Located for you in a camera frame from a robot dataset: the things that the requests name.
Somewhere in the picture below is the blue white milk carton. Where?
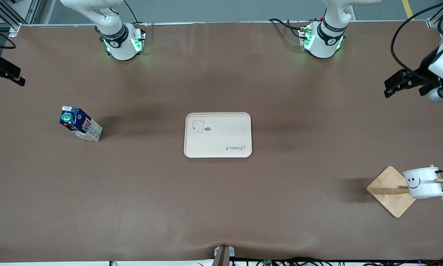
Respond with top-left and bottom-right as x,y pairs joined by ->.
59,106 -> 103,143

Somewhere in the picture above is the white smiley face cup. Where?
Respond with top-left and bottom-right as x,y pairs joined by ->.
402,167 -> 443,200

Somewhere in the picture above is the wooden cup stand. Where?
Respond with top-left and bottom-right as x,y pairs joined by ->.
366,165 -> 443,218

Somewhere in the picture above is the cream rabbit print tray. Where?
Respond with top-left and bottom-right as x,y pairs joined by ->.
184,112 -> 252,158

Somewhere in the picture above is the brown table cover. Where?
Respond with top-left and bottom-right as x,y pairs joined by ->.
0,21 -> 443,263

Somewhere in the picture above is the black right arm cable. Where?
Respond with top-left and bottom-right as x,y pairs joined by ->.
0,23 -> 17,51

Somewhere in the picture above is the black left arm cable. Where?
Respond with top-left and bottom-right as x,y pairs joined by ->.
390,0 -> 443,80

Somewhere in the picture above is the black arm base cable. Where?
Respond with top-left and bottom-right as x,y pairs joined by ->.
123,0 -> 149,27
268,18 -> 305,40

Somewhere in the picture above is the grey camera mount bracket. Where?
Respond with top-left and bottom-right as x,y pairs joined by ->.
214,245 -> 236,266

